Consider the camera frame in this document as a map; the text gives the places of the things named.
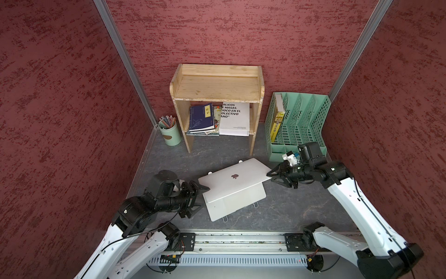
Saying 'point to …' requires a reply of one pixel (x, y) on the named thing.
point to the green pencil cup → (172, 136)
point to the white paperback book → (234, 119)
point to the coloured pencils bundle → (168, 120)
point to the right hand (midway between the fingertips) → (268, 181)
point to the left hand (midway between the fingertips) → (207, 200)
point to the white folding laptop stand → (226, 204)
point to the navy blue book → (201, 117)
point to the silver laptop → (234, 188)
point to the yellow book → (277, 122)
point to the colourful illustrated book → (217, 111)
